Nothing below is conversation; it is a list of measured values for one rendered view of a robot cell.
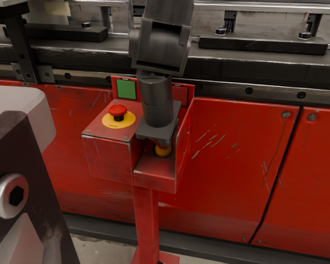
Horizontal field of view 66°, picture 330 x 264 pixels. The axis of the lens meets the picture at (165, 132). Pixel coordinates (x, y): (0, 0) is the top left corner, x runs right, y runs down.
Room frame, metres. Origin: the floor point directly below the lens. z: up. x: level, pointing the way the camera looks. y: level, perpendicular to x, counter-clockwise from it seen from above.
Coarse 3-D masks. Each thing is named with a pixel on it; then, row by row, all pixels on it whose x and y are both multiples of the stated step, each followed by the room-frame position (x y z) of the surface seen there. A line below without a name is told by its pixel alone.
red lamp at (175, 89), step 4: (172, 88) 0.52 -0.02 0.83; (176, 88) 0.52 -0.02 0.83; (180, 88) 0.52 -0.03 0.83; (184, 88) 0.52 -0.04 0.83; (172, 92) 0.52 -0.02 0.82; (176, 92) 0.52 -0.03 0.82; (180, 92) 0.52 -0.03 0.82; (184, 92) 0.51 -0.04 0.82; (176, 96) 0.52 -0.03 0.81; (180, 96) 0.52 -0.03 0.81; (184, 96) 0.51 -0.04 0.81; (176, 100) 0.52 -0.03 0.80; (180, 100) 0.52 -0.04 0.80; (184, 100) 0.51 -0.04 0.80; (184, 104) 0.51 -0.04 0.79
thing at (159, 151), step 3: (156, 147) 0.45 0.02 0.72; (168, 147) 0.45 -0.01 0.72; (156, 150) 0.44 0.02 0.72; (159, 150) 0.44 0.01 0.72; (162, 150) 0.44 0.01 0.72; (165, 150) 0.44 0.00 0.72; (168, 150) 0.44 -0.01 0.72; (159, 153) 0.44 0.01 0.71; (162, 153) 0.44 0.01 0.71; (165, 153) 0.43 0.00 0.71; (168, 153) 0.44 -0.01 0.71; (162, 156) 0.43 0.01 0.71
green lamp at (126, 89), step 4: (120, 80) 0.56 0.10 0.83; (120, 84) 0.56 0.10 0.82; (124, 84) 0.55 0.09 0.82; (128, 84) 0.55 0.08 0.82; (132, 84) 0.55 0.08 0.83; (120, 88) 0.56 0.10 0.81; (124, 88) 0.55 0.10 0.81; (128, 88) 0.55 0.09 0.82; (132, 88) 0.55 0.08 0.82; (120, 92) 0.56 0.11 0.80; (124, 92) 0.55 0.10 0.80; (128, 92) 0.55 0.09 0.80; (132, 92) 0.55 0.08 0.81; (120, 96) 0.56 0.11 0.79; (124, 96) 0.56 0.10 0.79; (128, 96) 0.55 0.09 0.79; (132, 96) 0.55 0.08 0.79
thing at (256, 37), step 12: (204, 36) 0.66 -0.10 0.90; (216, 36) 0.66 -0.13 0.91; (228, 36) 0.66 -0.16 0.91; (240, 36) 0.66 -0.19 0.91; (252, 36) 0.66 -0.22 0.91; (264, 36) 0.66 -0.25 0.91; (276, 36) 0.66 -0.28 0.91; (288, 36) 0.66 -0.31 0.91; (216, 48) 0.65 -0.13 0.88; (228, 48) 0.65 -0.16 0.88; (240, 48) 0.64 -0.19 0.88; (252, 48) 0.64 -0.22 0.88; (264, 48) 0.63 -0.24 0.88; (276, 48) 0.62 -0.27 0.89; (288, 48) 0.62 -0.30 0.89; (300, 48) 0.61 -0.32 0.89; (312, 48) 0.61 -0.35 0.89; (324, 48) 0.60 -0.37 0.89
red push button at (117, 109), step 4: (116, 104) 0.48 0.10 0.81; (112, 108) 0.47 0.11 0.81; (116, 108) 0.46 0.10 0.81; (120, 108) 0.47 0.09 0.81; (124, 108) 0.47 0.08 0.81; (108, 112) 0.46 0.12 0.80; (112, 112) 0.45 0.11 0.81; (116, 112) 0.45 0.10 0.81; (120, 112) 0.45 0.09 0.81; (124, 112) 0.46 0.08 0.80; (116, 116) 0.45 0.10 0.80; (120, 116) 0.46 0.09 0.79; (116, 120) 0.46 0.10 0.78; (120, 120) 0.46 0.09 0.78
